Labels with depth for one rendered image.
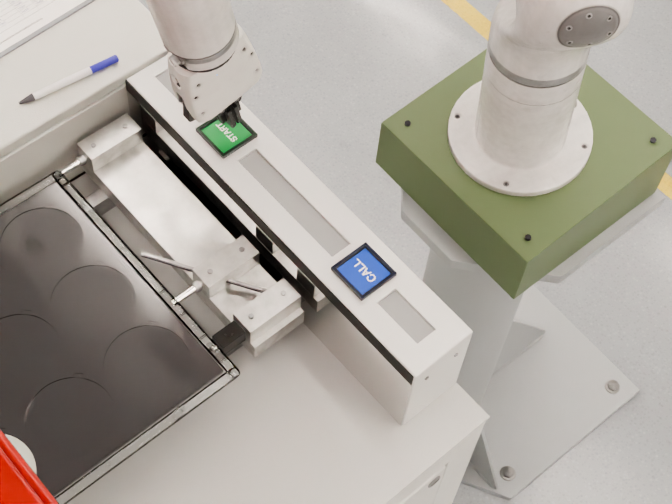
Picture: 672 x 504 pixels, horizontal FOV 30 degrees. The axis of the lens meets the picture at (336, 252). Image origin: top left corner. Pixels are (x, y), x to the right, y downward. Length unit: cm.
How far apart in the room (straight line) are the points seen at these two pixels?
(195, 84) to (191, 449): 44
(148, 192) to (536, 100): 51
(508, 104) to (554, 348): 110
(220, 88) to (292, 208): 18
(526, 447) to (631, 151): 92
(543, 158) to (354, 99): 127
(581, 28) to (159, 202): 61
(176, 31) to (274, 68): 157
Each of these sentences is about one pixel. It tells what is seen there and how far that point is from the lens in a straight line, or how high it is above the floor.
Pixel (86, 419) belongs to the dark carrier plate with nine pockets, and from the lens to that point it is 148.
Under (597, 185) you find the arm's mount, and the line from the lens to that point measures 165.
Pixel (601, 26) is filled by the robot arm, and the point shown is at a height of 129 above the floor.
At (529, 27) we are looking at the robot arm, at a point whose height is 127.
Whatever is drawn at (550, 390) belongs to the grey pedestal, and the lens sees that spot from 252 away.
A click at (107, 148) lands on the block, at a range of 165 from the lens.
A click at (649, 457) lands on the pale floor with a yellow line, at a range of 253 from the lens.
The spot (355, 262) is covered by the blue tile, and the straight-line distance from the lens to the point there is 149.
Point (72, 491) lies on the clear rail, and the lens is 144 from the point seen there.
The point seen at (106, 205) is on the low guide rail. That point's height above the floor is 84.
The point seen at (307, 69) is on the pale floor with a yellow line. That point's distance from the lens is 290.
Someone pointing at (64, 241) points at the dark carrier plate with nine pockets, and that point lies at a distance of 159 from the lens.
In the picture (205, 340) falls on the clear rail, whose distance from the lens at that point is 151.
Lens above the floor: 224
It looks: 59 degrees down
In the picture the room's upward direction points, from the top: 7 degrees clockwise
